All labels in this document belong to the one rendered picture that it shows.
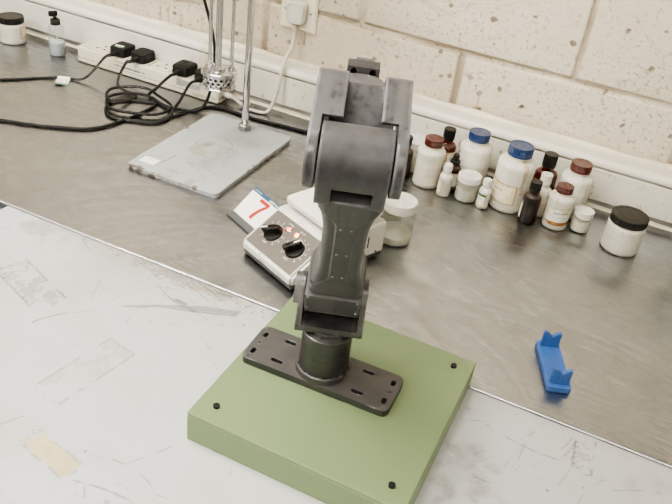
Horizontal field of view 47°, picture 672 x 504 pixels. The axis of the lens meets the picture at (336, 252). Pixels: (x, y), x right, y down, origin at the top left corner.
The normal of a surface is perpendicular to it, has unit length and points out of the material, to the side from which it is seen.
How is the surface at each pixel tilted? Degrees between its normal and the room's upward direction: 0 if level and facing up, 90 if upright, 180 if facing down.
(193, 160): 0
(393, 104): 19
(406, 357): 1
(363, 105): 45
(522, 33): 90
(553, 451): 0
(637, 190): 90
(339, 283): 116
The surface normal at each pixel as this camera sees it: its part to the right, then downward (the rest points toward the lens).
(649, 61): -0.42, 0.47
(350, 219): -0.12, 0.86
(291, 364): 0.12, -0.82
